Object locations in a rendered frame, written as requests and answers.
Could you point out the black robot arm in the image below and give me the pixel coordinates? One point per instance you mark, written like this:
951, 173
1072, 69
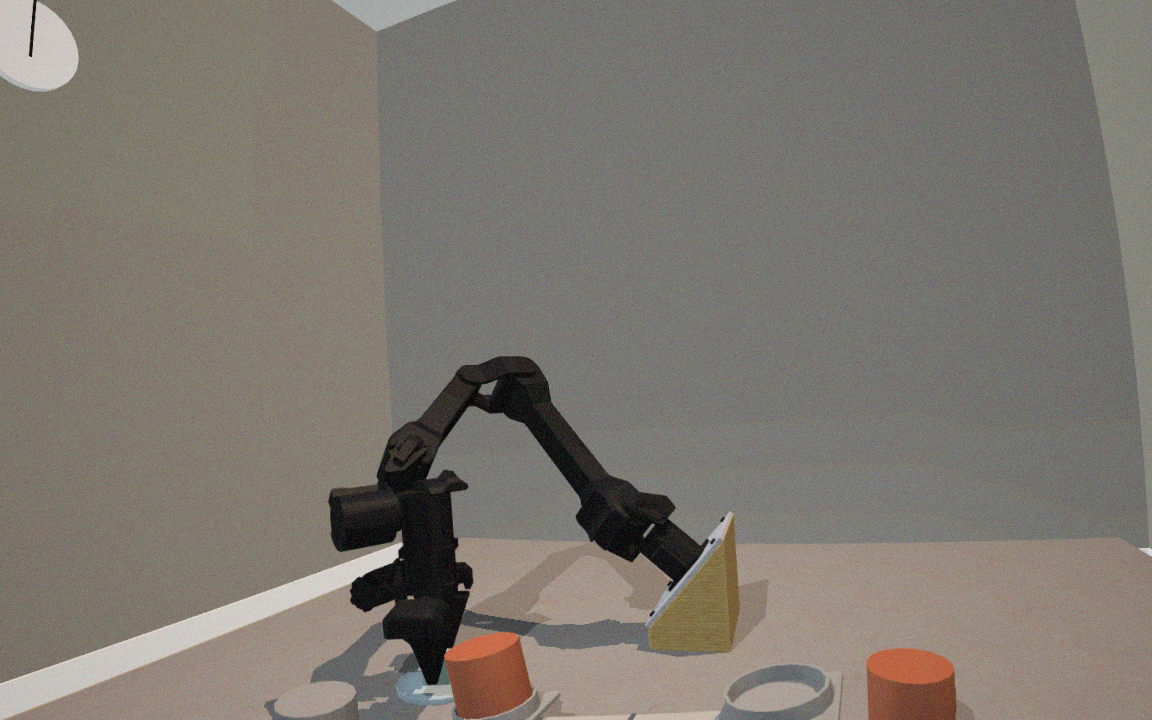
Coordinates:
613, 512

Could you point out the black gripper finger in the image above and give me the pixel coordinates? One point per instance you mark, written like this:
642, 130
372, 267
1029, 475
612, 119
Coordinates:
457, 606
429, 653

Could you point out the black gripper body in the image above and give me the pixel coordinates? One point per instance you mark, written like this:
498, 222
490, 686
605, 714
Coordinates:
432, 575

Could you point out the orange-brown cylinder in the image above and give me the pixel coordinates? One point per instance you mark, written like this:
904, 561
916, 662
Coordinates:
488, 675
910, 684

